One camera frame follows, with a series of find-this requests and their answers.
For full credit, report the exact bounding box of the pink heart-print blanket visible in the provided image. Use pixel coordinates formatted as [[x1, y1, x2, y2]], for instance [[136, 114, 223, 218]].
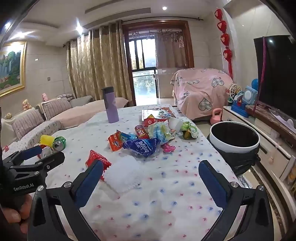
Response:
[[171, 68, 234, 120]]

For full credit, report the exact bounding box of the red snack tube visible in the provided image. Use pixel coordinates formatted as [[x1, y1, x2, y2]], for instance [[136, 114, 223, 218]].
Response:
[[135, 125, 148, 139]]

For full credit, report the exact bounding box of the purple thermos bottle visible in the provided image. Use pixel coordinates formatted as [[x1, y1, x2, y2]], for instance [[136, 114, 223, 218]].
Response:
[[102, 86, 120, 124]]

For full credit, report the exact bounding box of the fabric-covered sofa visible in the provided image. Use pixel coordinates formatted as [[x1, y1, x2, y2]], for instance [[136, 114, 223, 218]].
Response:
[[0, 94, 129, 151]]

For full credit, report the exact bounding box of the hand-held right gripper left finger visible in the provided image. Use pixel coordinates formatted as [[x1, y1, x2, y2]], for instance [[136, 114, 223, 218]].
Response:
[[27, 159, 104, 241]]

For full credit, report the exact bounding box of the brown sheer curtain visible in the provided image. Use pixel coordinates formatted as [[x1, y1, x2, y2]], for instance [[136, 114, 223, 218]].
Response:
[[155, 31, 187, 69]]

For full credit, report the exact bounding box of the green drink can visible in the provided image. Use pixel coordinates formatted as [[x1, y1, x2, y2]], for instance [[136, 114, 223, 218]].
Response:
[[53, 136, 67, 151]]

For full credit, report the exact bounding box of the red snack packet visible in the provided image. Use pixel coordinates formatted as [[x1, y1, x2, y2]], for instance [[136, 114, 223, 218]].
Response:
[[85, 150, 112, 174]]

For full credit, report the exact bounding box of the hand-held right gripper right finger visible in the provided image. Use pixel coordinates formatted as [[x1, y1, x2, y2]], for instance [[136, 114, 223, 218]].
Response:
[[198, 159, 281, 241]]

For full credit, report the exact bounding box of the striped sofa cushion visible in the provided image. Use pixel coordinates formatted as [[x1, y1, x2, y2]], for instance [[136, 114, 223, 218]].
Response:
[[42, 98, 72, 120], [11, 109, 45, 139]]

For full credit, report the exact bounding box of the ferris wheel toy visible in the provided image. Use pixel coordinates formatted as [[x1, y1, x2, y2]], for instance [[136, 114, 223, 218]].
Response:
[[228, 83, 241, 102]]

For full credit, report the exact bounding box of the white crumpled tissue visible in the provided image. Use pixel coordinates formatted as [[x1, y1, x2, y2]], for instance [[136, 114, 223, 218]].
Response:
[[103, 156, 145, 194]]

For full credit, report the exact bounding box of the white sponge block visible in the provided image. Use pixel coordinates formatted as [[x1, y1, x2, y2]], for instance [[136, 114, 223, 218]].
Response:
[[168, 117, 183, 135]]

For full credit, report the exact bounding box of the pink plastic toy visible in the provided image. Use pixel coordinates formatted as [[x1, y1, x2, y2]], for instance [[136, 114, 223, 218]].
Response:
[[161, 142, 175, 154]]

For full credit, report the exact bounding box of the orange snack packet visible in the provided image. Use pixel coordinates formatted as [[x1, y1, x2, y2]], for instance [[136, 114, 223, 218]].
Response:
[[108, 130, 130, 152]]

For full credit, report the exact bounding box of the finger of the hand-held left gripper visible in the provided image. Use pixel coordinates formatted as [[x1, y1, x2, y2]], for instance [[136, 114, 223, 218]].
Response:
[[9, 151, 65, 181], [2, 146, 45, 166]]

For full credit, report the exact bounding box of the blue snack wrapper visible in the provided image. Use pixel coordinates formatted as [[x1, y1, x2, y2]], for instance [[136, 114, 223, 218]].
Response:
[[122, 138, 162, 158]]

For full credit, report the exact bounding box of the red hanging decoration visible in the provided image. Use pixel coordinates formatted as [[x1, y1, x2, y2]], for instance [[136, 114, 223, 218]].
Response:
[[214, 9, 234, 78]]

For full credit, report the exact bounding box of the black television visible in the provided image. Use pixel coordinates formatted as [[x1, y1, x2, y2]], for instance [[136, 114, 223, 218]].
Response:
[[253, 35, 296, 121]]

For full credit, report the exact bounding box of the beige patterned curtain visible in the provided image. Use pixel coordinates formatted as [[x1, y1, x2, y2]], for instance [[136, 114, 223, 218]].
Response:
[[66, 22, 133, 102]]

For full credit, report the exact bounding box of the gold-framed landscape painting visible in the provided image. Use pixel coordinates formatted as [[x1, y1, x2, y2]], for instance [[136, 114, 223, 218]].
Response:
[[0, 41, 27, 98]]

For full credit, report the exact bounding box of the white TV cabinet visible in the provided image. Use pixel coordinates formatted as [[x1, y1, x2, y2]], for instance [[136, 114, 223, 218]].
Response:
[[222, 105, 296, 186]]

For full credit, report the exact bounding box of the blue toy machine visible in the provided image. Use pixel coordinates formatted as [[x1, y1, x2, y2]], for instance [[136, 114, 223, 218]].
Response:
[[231, 86, 258, 118]]

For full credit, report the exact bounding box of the pink cord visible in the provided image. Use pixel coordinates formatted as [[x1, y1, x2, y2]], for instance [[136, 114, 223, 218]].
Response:
[[253, 37, 266, 116]]

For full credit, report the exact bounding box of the red children's book stack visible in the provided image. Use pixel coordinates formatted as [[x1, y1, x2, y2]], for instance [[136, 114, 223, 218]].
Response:
[[141, 107, 177, 122]]

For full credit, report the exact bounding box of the silver drink can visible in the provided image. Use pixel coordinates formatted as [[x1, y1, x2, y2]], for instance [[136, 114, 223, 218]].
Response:
[[38, 146, 54, 160]]

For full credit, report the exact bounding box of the green snack wrapper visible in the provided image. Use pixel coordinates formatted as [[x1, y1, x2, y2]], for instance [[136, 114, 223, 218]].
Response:
[[179, 122, 198, 140]]

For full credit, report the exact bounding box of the balcony glass door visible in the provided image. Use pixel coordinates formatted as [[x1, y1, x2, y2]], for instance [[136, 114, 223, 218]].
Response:
[[126, 37, 159, 100]]

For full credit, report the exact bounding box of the white-rimmed trash bin black bag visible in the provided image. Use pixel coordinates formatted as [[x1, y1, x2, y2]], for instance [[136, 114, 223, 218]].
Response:
[[206, 121, 260, 176]]

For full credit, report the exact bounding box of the person's left hand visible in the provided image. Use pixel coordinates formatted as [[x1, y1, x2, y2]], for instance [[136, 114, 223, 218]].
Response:
[[0, 194, 33, 230]]

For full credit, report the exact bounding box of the crumpled pale plastic wrapper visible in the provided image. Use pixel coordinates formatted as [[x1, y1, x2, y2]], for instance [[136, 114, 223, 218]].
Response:
[[147, 122, 177, 145]]

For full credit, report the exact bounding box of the pink kettlebell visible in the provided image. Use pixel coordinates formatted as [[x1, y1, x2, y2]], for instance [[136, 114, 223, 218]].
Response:
[[210, 108, 223, 126]]

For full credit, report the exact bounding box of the white red milk carton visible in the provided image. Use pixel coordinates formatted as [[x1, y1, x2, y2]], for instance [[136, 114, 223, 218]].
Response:
[[142, 118, 170, 128]]

